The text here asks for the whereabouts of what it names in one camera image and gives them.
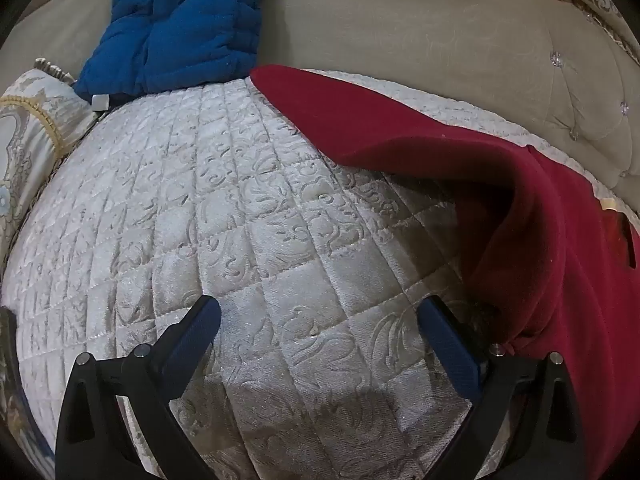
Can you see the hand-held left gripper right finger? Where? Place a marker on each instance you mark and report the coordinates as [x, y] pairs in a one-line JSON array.
[[450, 355]]

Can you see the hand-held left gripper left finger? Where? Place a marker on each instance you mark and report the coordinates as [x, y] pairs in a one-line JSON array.
[[195, 340]]

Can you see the dark red cloth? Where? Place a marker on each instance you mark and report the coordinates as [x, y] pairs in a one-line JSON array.
[[525, 240]]

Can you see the white quilted bedspread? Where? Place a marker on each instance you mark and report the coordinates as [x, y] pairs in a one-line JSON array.
[[225, 210]]

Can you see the cream patterned pillow with ruffle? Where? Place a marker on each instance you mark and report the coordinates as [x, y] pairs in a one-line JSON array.
[[30, 125]]

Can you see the blue quilted cushion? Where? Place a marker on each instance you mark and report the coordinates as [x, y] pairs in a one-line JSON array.
[[175, 25]]

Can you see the beige tufted headboard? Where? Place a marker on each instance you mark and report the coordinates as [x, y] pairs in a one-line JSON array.
[[400, 25]]

